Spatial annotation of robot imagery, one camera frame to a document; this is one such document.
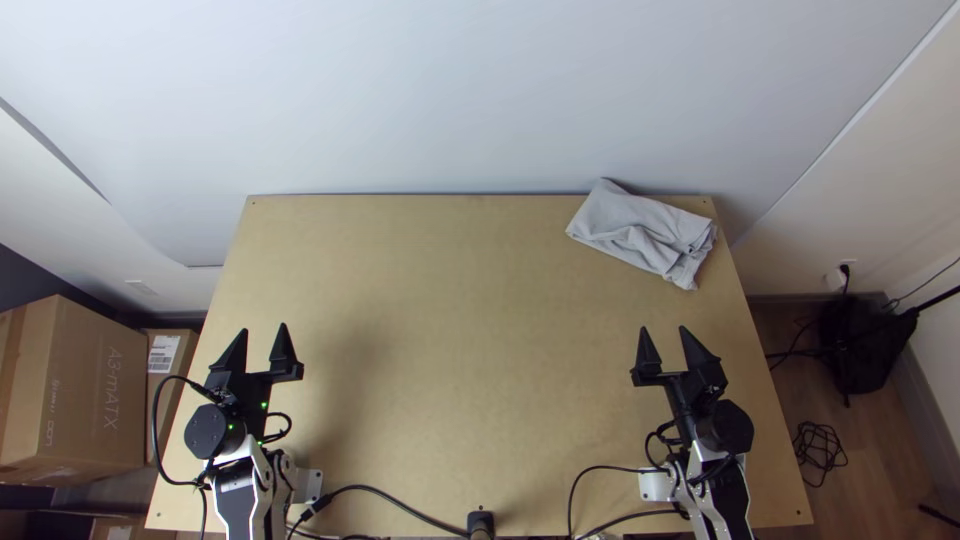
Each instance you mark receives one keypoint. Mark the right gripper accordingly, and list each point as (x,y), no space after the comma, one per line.
(684,401)

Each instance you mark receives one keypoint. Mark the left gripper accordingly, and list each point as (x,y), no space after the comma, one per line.
(253,394)

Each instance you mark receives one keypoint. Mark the light grey t-shirt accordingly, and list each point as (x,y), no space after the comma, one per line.
(645,229)

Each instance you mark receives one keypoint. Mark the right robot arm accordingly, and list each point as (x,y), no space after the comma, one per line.
(720,480)

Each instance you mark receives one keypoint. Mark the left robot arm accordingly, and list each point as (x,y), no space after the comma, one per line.
(251,487)

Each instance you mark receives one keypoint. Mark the small labelled cardboard box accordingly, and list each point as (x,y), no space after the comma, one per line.
(169,375)

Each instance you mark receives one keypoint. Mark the black bag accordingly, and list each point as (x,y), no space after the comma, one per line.
(862,345)

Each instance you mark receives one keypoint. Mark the large brown cardboard box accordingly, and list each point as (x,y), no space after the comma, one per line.
(67,382)

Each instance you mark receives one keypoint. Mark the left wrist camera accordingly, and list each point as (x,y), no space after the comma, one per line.
(221,397)

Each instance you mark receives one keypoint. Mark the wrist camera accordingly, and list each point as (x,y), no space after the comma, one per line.
(714,397)
(221,397)

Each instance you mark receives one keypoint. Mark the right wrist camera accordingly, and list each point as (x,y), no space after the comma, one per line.
(714,397)

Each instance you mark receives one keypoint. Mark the white wall outlet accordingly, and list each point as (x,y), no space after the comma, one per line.
(834,277)

